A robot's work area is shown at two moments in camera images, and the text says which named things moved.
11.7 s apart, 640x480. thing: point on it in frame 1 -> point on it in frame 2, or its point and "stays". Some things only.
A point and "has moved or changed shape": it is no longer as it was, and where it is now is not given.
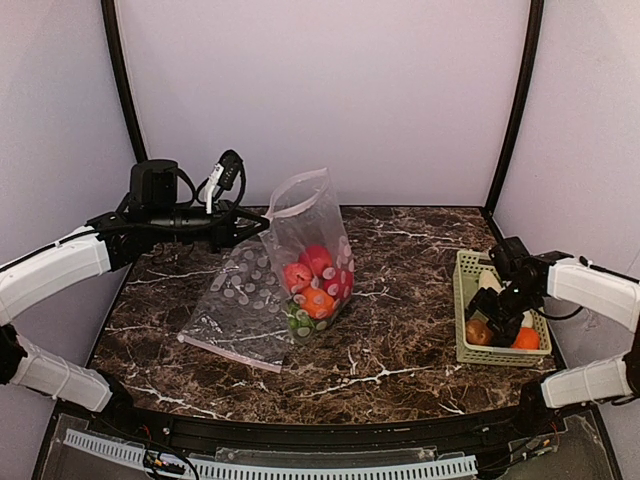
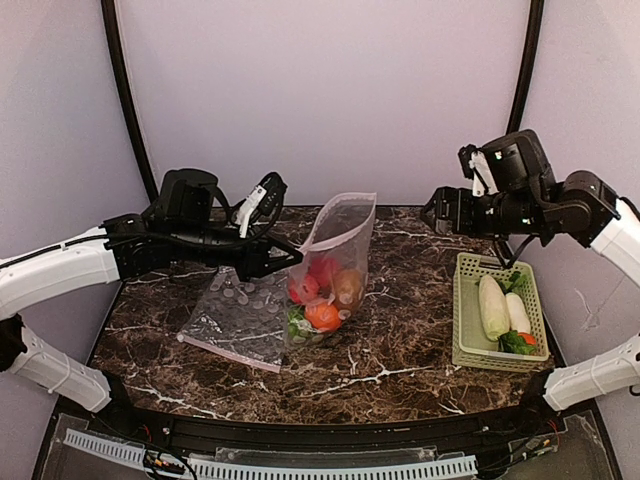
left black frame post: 115,37 stays
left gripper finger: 250,234 -> 280,267
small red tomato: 297,276 -> 304,290
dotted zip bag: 317,266 has moved or changed shape
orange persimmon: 318,304 -> 322,316
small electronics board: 151,459 stays
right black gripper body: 493,308 -> 451,211
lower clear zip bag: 243,315 stays
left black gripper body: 222,226 -> 255,258
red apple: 317,258 -> 322,268
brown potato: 478,332 -> 348,290
